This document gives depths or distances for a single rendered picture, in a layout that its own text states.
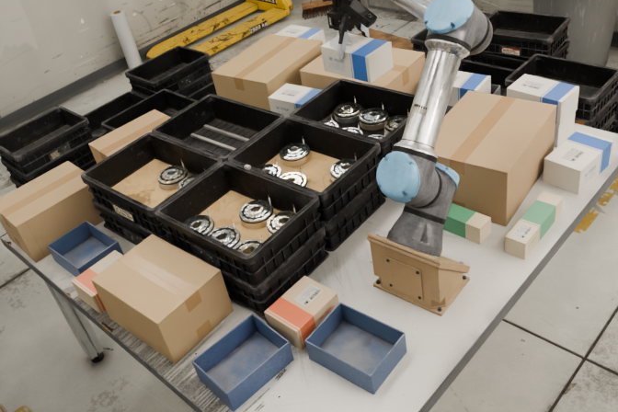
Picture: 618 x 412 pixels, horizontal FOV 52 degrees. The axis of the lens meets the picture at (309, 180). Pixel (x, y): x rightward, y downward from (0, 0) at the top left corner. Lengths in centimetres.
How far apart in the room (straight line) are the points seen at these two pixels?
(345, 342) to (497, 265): 49
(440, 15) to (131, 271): 106
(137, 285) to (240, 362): 35
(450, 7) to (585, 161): 73
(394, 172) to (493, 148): 47
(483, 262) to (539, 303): 89
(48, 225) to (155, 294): 66
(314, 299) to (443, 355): 36
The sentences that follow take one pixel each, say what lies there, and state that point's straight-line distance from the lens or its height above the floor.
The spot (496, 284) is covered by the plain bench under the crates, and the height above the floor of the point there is 70.
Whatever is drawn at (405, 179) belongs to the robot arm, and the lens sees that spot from 154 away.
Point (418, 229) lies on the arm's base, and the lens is 166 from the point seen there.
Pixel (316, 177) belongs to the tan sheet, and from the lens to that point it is 201.
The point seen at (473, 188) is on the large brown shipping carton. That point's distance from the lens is 193.
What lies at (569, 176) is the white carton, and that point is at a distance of 209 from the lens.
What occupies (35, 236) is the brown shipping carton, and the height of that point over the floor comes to 79.
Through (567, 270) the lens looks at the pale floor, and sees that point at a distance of 286.
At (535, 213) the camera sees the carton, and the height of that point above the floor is 76.
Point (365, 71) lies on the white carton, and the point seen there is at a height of 109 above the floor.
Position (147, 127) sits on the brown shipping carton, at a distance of 250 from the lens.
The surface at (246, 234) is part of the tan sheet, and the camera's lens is 185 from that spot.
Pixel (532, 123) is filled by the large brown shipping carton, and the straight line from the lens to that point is 206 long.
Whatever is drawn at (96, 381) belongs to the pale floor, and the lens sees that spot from 281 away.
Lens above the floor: 198
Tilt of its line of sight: 35 degrees down
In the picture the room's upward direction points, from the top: 11 degrees counter-clockwise
